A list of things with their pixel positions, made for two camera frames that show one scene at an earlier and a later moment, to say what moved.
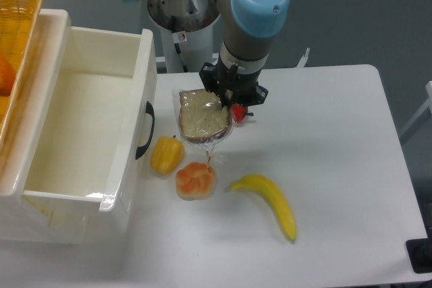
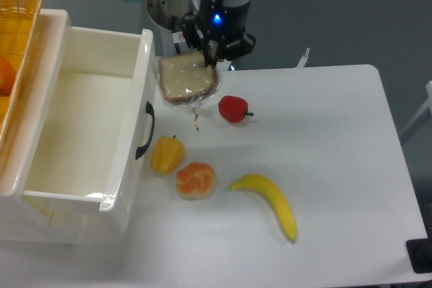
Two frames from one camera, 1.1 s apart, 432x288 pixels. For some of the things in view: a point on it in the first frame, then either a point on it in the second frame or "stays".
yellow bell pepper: x=167 y=154 stays
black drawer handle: x=150 y=110 stays
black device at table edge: x=420 y=252 stays
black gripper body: x=231 y=85 -> x=223 y=28
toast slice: x=202 y=121 -> x=185 y=82
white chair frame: x=428 y=104 stays
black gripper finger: x=227 y=97 -> x=210 y=61
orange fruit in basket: x=7 y=77 stays
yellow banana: x=267 y=188 stays
